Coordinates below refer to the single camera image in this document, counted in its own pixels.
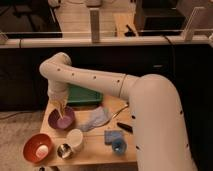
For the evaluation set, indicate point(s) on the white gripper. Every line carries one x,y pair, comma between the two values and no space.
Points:
58,96

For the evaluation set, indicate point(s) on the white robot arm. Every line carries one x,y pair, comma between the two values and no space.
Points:
159,129

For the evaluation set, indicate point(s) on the small metal cup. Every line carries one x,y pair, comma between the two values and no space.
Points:
64,151

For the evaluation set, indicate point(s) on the small blue cup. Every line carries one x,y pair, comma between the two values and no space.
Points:
119,146

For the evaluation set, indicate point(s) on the green tray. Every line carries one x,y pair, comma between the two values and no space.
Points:
79,96

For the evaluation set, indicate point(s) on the purple bowl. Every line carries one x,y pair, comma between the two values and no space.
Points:
57,122

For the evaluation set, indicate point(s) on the light blue cloth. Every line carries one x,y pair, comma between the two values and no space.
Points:
98,117

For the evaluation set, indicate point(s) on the white railing bar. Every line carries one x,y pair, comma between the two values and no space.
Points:
106,41

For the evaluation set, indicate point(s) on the white egg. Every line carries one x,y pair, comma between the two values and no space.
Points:
42,151

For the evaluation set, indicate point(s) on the red bowl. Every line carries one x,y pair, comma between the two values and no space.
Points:
30,147

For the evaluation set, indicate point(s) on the blue sponge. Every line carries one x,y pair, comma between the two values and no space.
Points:
111,135

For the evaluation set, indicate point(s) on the metal spoon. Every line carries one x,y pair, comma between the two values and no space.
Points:
119,111

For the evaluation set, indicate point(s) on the black brush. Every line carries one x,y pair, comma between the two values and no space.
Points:
125,127

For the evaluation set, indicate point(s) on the black tool on desk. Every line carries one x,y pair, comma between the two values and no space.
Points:
129,32

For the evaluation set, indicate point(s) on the grey upright bracket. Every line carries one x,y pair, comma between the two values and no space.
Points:
95,25

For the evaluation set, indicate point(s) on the grey angled bracket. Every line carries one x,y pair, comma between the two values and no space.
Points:
192,23

